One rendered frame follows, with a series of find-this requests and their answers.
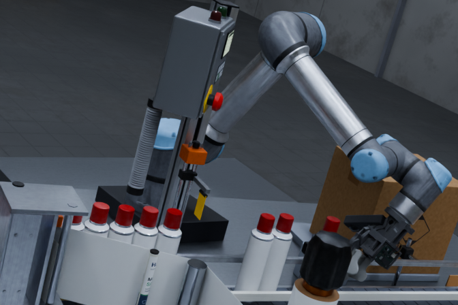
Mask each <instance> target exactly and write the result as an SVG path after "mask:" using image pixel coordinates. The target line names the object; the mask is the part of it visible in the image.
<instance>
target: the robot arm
mask: <svg viewBox="0 0 458 305"><path fill-rule="evenodd" d="M258 43H259V45H260V49H261V51H260V52H259V53H258V54H257V55H256V56H255V57H254V58H253V59H252V60H251V61H250V62H249V64H248V65H247V66H246V67H245V68H244V69H243V70H242V71H241V72H240V73H239V75H238V76H237V77H236V78H235V79H234V80H233V81H232V82H231V83H230V84H229V85H228V86H227V87H226V88H225V89H224V90H223V91H222V92H221V94H222V95H223V97H224V99H223V103H222V106H221V108H220V109H219V110H218V111H213V110H212V112H211V116H210V119H209V124H208V127H207V131H206V134H205V137H204V142H203V145H202V147H203V149H205V150H206V151H207V157H206V161H205V164H207V163H210V162H212V161H214V160H215V159H216V158H218V156H220V155H221V153H222V151H223V149H224V146H225V145H224V144H225V143H226V142H227V141H228V138H229V135H228V132H229V130H231V129H232V128H233V127H234V126H235V125H236V124H237V123H238V122H239V120H240V119H241V118H242V117H243V116H244V115H245V114H246V113H247V112H248V111H249V110H250V109H251V108H252V107H253V106H254V105H255V104H256V103H257V102H258V101H259V100H260V99H261V97H262V96H263V95H264V94H265V93H266V92H267V91H268V90H269V89H270V88H271V87H272V86H273V85H274V84H275V83H276V82H277V81H278V80H279V79H280V78H281V77H282V76H283V75H285V77H287V79H288V80H289V81H290V83H291V84H292V86H293V87H294V88H295V89H296V91H297V92H298V93H299V95H300V96H301V97H302V98H303V100H304V101H305V103H306V104H307V105H308V106H309V107H310V109H311V110H312V112H313V113H314V114H315V115H316V116H317V118H318V119H319V121H320V122H321V123H322V124H323V125H324V127H325V128H326V130H327V131H328V132H329V133H330V135H331V136H332V137H333V139H334V140H335V141H336V143H337V144H338V145H339V147H340V148H341V149H342V150H343V152H344V153H345V154H346V156H347V157H348V158H349V160H350V161H351V165H350V167H351V170H352V173H353V175H354V177H355V178H356V179H358V180H360V181H361V182H366V183H371V182H379V181H381V180H383V179H384V178H388V177H392V178H393V179H394V180H396V181H397V182H398V183H399V184H401V185H402V186H403V188H402V189H401V190H400V192H398V194H396V196H395V197H394V198H393V199H392V200H391V201H390V203H389V204H388V205H389V207H388V206H387V207H386V209H385V210H384V211H385V212H386V213H387V214H388V215H389V216H388V217H387V218H386V217H385V216H384V215H383V214H374V215H346V217H345V219H344V222H343V223H344V225H346V226H347V227H348V228H349V229H350V230H351V231H353V232H356V234H355V235H354V236H353V237H352V238H351V239H350V245H351V249H352V259H351V262H350V265H349V268H348V271H347V274H346V277H345V279H344V280H347V279H349V278H353V279H355V280H358V281H360V282H363V281H364V280H365V279H366V278H367V273H366V269H367V267H368V266H369V265H370V263H371V262H373V261H374V260H375V262H376V263H378V264H379V265H380V266H381V267H383V268H384V269H385V268H386V269H387V270H388V269H389V268H390V267H391V266H392V265H393V264H394V263H395V261H396V260H397V259H398V258H399V257H400V255H401V254H402V253H401V252H400V250H401V249H402V247H403V245H402V244H401V245H402V247H401V248H400V250H399V248H398V246H399V244H400V241H401V239H402V238H403V237H404V236H405V235H406V234H407V233H409V234H410V235H412V234H413V233H414V232H415V230H413V229H412V228H411V225H413V224H415V222H416V221H417V220H418V219H419V218H420V217H421V215H422V214H423V213H424V212H425V211H426V210H427V209H428V207H430V205H431V204H432V203H433V202H434V201H435V200H436V198H437V197H438V196H439V195H440V194H441V193H443V190H445V188H446V187H447V185H448V184H449V183H450V181H451V180H452V175H451V173H450V172H449V171H448V170H447V169H446V168H445V167H444V166H443V165H442V164H441V163H439V162H437V161H436V160H435V159H433V158H428V160H426V161H424V162H423V161H422V160H420V159H419V158H418V157H416V156H415V155H413V154H412V153H411V152H410V151H409V150H408V149H407V148H405V147H404V146H402V145H401V144H400V143H399V142H398V141H397V140H396V139H393V138H392V137H391V136H389V135H388V134H383V135H381V136H380V137H378V138H377V139H375V138H374V137H373V136H372V134H371V133H370V131H369V130H368V129H367V128H366V126H365V125H364V124H363V122H362V121H361V120H360V118H359V117H358V116H357V115H356V114H355V112H354V111H353V110H352V108H351V107H350V106H349V105H348V103H347V102H346V100H345V99H344V98H343V97H342V96H341V95H340V93H339V92H338V90H337V89H336V88H335V87H334V86H333V84H332V83H331V81H330V80H329V79H328V78H327V77H326V75H325V74H324V73H323V71H322V70H321V69H320V68H319V67H318V65H317V64H316V62H315V61H314V60H313V58H314V57H316V56H318V55H319V54H320V53H321V52H322V50H323V49H324V46H325V43H326V31H325V28H324V25H323V24H322V22H321V21H320V20H319V19H318V18H317V17H315V16H314V15H311V14H308V13H306V12H287V11H278V12H274V13H272V14H270V15H268V16H267V17H266V18H265V19H264V20H263V21H262V23H261V25H260V28H259V30H258ZM180 122H181V120H178V119H174V118H170V119H168V118H161V120H160V124H159V128H158V132H157V135H156V136H157V137H156V139H155V145H154V147H153V152H152V156H151V160H150V161H151V162H150V164H149V168H148V172H147V177H146V180H145V184H144V191H143V194H142V195H141V196H135V195H131V194H129V193H127V194H126V197H125V204H126V205H129V206H132V207H133V208H134V209H135V211H136V212H139V213H141V214H142V209H143V208H144V207H145V206H152V207H155V208H157V209H158V207H159V203H160V199H161V196H162V191H163V188H164V183H165V181H166V176H167V173H168V168H169V165H170V160H171V157H172V152H173V149H174V144H175V141H176V138H177V134H178V130H179V125H180ZM410 224H411V225H410ZM397 244H398V246H396V245H397ZM360 248H362V249H363V253H364V254H362V251H360V250H358V249H360ZM391 262H392V263H391ZM390 263H391V264H390Z"/></svg>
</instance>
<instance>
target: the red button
mask: <svg viewBox="0 0 458 305"><path fill-rule="evenodd" d="M223 99H224V97H223V95H222V94H221V93H218V92H217V93H216V95H212V94H209V97H208V99H207V105H210V106H212V110H213V111H218V110H219V109H220V108H221V106H222V103H223Z"/></svg>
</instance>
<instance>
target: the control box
mask: <svg viewBox="0 0 458 305"><path fill-rule="evenodd" d="M211 12H212V11H209V10H205V9H202V8H199V7H195V6H191V7H189V8H187V9H186V10H184V11H182V12H180V13H179V14H177V15H175V16H174V19H173V22H172V28H171V31H170V36H169V39H168V44H167V47H166V52H165V55H164V60H163V63H162V68H161V72H160V75H159V80H158V83H157V88H156V92H155V96H154V100H153V107H154V108H158V109H160V110H165V111H167V112H171V113H174V114H178V115H181V116H184V117H188V118H191V119H194V120H196V119H197V118H198V117H199V118H201V117H202V115H203V114H204V113H205V112H206V111H207V109H208V108H209V107H210V105H207V99H208V97H209V94H212V95H216V93H217V89H218V86H219V81H220V79H219V80H218V81H217V82H216V83H215V84H214V81H215V77H216V74H217V69H218V67H219V65H220V64H221V63H222V62H223V61H224V60H225V59H226V56H225V57H224V58H223V59H221V57H222V52H223V49H224V44H225V41H226V36H227V34H228V32H229V31H230V30H231V29H232V28H233V27H235V21H233V18H231V17H228V16H227V19H221V21H222V22H221V24H217V23H213V22H210V21H208V19H209V18H210V15H211Z"/></svg>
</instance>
